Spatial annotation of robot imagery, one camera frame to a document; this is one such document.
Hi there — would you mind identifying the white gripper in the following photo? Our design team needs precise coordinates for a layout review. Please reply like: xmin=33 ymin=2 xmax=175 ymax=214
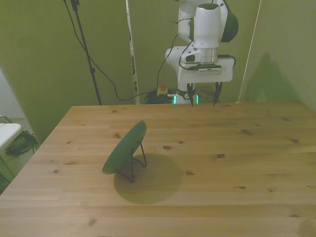
xmin=179 ymin=57 xmax=234 ymax=108

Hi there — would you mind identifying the dark round plate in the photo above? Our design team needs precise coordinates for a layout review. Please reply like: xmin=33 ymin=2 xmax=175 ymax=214
xmin=102 ymin=120 xmax=148 ymax=175

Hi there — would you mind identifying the yellow emergency stop button box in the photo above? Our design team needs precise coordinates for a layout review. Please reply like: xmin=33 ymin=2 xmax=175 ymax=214
xmin=157 ymin=83 xmax=169 ymax=97

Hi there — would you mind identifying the white partition edge strip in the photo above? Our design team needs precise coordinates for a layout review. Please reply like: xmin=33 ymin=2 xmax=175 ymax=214
xmin=125 ymin=0 xmax=140 ymax=105

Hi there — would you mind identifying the black tripod stand pole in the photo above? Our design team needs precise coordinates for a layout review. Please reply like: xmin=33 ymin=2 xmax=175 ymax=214
xmin=63 ymin=0 xmax=103 ymax=106

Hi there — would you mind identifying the dark green bag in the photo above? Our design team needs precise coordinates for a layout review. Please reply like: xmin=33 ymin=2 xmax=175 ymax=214
xmin=5 ymin=130 xmax=40 ymax=156

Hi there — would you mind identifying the white folding chair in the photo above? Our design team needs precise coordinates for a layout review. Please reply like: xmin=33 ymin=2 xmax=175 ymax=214
xmin=0 ymin=115 xmax=23 ymax=185

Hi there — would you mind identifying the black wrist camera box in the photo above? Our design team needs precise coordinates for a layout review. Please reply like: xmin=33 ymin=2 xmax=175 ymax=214
xmin=189 ymin=63 xmax=224 ymax=73

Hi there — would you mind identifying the black coiled cable bundle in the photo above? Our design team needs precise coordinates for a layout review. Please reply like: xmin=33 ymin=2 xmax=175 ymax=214
xmin=144 ymin=91 xmax=176 ymax=105

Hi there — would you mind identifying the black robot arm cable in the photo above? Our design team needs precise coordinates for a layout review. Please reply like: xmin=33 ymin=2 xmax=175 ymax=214
xmin=156 ymin=34 xmax=179 ymax=97

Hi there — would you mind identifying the thin white hanging cord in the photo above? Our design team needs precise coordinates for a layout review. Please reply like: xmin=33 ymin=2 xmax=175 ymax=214
xmin=236 ymin=0 xmax=263 ymax=104

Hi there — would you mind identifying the black wire plate stand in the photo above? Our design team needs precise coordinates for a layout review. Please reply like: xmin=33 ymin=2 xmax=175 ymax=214
xmin=118 ymin=141 xmax=148 ymax=184

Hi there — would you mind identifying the long black cable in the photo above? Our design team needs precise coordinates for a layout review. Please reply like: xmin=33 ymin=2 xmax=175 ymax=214
xmin=63 ymin=0 xmax=158 ymax=102

